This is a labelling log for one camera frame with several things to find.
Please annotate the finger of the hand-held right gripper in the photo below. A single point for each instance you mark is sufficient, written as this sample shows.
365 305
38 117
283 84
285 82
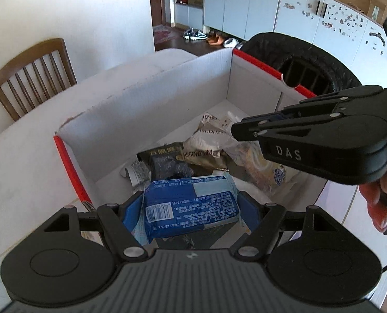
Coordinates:
245 129
324 99

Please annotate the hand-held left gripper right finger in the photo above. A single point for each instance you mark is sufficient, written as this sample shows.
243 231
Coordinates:
250 207

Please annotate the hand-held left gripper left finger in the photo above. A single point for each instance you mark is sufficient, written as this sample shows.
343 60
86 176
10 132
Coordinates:
133 208

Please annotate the blueberry bread package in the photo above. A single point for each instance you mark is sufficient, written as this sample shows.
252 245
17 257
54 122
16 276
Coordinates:
262 166

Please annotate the silver snack bag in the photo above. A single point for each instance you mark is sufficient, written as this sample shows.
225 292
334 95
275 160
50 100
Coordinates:
203 143

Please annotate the blue tissue pack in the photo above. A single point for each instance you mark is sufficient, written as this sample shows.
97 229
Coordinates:
187 205

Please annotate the black bumpy snack packet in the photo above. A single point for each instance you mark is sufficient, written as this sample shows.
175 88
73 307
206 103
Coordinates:
170 168

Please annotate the red cardboard box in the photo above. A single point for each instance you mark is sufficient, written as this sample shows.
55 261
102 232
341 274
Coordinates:
148 111

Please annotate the white round desktop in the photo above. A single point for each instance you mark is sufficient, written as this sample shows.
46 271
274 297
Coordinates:
24 176

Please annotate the person's right hand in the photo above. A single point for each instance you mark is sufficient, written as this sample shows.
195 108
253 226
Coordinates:
372 199

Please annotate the black chair back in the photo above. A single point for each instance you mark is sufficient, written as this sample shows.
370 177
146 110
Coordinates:
278 45

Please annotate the white slipper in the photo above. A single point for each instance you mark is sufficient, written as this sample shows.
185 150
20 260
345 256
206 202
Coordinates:
232 42

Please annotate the orange slipper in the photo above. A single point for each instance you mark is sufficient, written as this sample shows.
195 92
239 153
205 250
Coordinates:
215 39

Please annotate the grey sneaker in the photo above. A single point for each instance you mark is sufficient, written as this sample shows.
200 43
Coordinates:
189 34
201 33

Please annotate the brown doormat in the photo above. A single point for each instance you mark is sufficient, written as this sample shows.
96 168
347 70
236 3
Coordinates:
163 35

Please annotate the brown wooden chair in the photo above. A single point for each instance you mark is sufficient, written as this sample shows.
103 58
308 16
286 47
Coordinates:
27 58

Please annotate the white wall cupboard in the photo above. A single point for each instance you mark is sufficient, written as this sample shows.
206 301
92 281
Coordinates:
245 3

